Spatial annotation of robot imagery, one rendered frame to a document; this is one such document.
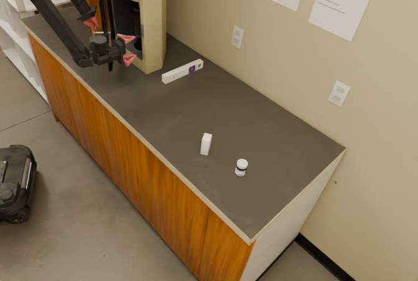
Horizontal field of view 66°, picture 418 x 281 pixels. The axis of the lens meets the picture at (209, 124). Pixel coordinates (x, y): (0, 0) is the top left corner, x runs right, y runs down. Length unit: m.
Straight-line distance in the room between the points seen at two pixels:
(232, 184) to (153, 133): 0.44
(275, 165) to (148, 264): 1.11
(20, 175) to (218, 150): 1.42
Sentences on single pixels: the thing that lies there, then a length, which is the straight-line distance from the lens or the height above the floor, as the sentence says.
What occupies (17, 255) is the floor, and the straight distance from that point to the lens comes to 2.39.
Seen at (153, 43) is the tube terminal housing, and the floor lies 1.12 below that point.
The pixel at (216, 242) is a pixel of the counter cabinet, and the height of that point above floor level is 0.65.
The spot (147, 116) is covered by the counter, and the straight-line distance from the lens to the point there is 1.58.
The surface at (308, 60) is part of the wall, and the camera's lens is 1.60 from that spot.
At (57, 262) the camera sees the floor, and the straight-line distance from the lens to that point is 2.29.
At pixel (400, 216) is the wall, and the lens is 1.80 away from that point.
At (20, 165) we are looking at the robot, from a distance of 2.48.
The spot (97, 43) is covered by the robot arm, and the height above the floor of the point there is 1.29.
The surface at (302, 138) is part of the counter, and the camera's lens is 1.61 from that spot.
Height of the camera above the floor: 2.00
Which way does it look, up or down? 43 degrees down
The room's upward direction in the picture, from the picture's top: 7 degrees clockwise
